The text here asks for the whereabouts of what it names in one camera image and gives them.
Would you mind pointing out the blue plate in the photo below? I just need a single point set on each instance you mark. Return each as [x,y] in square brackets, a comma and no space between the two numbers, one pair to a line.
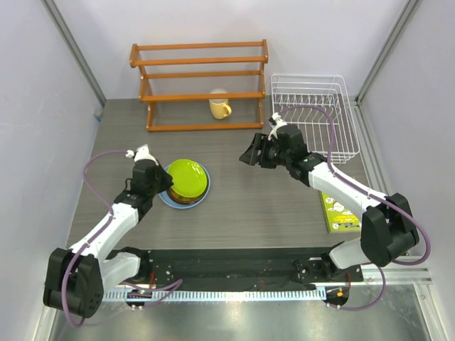
[166,199]

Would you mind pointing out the brown yellow plate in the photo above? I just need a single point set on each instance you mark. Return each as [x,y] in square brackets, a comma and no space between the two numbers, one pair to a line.
[185,200]

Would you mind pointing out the orange wooden shelf rack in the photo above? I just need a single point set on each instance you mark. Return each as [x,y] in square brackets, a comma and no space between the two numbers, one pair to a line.
[206,72]

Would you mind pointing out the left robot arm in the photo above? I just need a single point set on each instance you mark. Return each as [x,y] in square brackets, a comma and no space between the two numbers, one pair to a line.
[78,277]

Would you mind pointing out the green plate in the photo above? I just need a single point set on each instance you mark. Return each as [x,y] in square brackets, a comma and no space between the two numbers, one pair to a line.
[189,178]

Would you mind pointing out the white slotted cable duct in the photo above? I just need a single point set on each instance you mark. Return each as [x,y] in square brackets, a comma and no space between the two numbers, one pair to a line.
[125,294]

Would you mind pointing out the white wire dish rack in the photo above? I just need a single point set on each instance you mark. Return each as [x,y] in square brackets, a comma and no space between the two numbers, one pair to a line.
[319,105]

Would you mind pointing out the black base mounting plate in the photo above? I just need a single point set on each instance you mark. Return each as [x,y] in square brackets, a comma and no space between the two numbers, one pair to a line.
[242,270]

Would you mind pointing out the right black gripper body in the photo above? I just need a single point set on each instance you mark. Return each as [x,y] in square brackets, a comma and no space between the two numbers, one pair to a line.
[274,155]

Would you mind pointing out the green booklet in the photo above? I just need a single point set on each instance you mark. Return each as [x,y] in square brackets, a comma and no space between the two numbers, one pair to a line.
[338,218]

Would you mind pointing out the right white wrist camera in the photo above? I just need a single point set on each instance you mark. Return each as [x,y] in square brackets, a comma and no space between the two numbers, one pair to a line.
[275,121]

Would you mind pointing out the yellow ceramic mug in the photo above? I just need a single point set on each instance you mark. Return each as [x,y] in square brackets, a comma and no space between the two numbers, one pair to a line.
[219,108]

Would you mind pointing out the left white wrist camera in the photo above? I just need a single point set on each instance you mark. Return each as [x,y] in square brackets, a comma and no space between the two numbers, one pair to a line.
[142,153]

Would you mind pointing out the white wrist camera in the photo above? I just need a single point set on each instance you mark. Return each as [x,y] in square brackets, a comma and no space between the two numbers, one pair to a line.
[142,153]
[275,121]

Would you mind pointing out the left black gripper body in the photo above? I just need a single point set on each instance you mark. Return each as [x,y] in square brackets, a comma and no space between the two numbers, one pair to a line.
[153,190]

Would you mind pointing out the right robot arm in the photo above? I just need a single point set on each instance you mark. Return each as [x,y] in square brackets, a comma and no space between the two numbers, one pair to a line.
[386,228]

